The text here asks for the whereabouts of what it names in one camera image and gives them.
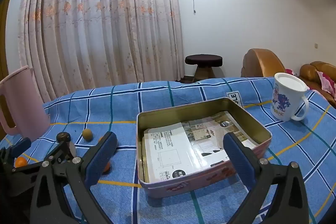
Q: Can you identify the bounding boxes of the blue checked tablecloth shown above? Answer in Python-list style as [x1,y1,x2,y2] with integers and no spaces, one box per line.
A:
[0,76,336,224]

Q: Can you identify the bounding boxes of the white tablecloth label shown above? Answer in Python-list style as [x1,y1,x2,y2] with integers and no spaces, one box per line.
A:
[226,91,244,109]

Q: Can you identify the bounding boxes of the floral pink curtain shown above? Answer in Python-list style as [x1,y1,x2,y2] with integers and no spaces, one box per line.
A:
[17,0,185,104]

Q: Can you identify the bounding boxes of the dark round stool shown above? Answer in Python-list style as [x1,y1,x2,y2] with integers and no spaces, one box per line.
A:
[184,54,223,83]

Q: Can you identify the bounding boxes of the pink metal tin box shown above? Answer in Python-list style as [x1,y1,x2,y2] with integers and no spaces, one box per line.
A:
[136,97,272,199]

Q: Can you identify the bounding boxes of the pink floral cloth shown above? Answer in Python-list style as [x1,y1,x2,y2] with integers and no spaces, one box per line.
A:
[316,70,336,101]

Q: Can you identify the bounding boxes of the brown leather sofa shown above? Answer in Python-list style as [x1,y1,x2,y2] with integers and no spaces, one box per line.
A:
[299,61,336,109]

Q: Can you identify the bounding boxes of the pink plastic jug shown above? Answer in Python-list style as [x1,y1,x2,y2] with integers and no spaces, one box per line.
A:
[0,65,51,136]

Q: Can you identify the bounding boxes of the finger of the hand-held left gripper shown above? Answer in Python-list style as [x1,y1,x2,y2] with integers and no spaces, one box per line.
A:
[35,132,77,167]
[0,137,32,169]

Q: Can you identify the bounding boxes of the photo printed catalogue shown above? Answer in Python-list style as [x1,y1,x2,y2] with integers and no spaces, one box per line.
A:
[181,111,258,159]

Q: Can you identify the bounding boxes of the brown leather armchair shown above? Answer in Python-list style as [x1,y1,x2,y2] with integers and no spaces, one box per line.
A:
[241,48,286,78]

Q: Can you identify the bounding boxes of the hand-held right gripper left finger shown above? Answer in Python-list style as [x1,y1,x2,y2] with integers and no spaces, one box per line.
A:
[30,131,118,224]

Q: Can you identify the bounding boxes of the white printed carton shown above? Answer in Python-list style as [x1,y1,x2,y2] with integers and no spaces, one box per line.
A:
[270,72,310,122]

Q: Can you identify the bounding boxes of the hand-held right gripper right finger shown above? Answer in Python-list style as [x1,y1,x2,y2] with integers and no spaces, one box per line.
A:
[223,132,310,224]

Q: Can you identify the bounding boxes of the wooden door frame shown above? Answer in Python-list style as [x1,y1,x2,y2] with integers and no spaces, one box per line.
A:
[0,0,13,80]

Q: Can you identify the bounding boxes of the white instruction sheet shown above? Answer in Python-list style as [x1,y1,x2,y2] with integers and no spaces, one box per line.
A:
[143,126,229,184]

